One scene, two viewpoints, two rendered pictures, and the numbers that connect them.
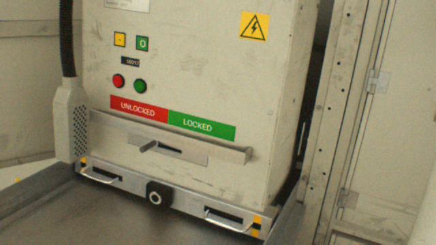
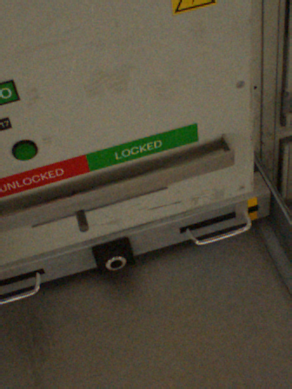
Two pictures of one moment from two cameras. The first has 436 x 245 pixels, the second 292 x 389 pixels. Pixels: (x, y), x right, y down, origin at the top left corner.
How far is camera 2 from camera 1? 0.50 m
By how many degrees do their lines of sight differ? 36
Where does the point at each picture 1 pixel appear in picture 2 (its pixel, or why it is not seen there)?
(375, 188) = not seen: outside the picture
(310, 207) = not seen: hidden behind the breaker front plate
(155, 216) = (123, 280)
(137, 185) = (71, 263)
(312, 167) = not seen: hidden behind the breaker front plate
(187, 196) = (151, 233)
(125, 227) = (114, 323)
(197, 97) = (129, 117)
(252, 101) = (212, 83)
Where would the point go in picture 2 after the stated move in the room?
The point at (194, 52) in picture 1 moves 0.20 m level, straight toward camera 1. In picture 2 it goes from (105, 64) to (227, 138)
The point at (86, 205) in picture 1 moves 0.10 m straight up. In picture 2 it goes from (34, 337) to (16, 303)
